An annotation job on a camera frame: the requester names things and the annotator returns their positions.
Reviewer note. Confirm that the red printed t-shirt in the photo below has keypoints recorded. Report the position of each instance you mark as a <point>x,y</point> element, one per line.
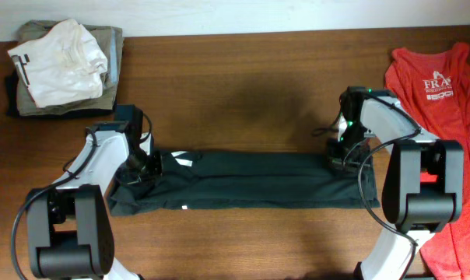
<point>435,90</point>

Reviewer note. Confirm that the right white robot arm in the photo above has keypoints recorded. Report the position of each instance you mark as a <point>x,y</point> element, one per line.
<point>423,187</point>

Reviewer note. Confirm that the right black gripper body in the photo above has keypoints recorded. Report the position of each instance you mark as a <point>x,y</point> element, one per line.
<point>348,151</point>

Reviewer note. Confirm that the khaki folded garment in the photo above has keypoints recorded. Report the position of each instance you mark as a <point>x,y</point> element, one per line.
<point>110,40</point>

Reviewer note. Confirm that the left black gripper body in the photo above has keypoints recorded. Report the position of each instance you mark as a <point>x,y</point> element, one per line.
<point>141,168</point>

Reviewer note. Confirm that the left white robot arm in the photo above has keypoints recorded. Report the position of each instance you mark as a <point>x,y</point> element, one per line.
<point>68,228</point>

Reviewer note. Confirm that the dark green t-shirt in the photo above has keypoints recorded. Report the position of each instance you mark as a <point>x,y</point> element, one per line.
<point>220,180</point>

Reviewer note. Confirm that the black folded garment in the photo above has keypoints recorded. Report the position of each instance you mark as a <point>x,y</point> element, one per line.
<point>11,82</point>

